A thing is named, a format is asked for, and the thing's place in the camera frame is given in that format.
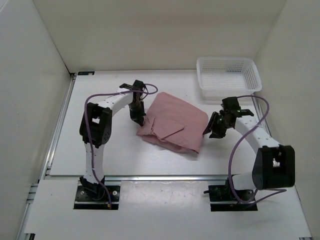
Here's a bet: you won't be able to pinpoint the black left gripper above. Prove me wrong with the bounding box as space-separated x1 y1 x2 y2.
128 100 146 126

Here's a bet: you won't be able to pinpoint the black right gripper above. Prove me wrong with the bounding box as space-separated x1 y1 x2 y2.
202 111 232 139

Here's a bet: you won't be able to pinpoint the pink trousers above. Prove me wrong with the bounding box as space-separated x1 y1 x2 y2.
136 92 209 154

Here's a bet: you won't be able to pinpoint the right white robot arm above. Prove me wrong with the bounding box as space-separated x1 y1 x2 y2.
203 109 295 200

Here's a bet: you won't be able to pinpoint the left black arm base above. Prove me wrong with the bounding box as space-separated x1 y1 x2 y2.
73 183 121 211

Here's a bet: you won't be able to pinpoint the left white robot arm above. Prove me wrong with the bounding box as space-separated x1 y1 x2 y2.
79 80 149 202

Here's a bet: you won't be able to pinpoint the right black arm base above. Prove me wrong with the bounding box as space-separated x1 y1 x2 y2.
203 182 258 212

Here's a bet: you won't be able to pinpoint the white plastic basket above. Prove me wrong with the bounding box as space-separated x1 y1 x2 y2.
196 56 263 99

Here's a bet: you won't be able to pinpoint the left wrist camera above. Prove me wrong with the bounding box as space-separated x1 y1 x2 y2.
132 79 146 93

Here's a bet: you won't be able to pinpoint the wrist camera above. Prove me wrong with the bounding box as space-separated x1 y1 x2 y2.
132 79 146 93
221 96 241 112

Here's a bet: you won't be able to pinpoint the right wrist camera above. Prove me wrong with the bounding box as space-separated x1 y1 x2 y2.
221 96 241 112

